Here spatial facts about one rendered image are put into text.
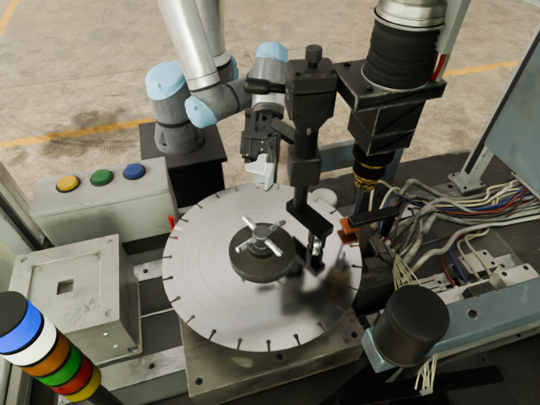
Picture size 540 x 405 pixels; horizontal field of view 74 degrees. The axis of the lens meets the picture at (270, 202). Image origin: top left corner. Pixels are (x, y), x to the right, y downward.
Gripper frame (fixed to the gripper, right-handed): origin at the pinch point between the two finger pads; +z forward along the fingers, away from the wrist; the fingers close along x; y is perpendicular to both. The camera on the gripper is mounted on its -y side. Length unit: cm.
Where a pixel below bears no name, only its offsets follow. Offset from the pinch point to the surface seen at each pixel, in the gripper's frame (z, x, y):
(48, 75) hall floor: -125, -180, 200
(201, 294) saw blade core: 19.1, 19.9, 8.4
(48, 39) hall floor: -180, -214, 234
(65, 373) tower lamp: 26.7, 36.6, 18.0
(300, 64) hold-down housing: -8.9, 37.5, -5.0
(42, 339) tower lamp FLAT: 22, 42, 17
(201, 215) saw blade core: 5.9, 11.6, 11.9
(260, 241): 10.5, 19.8, -0.1
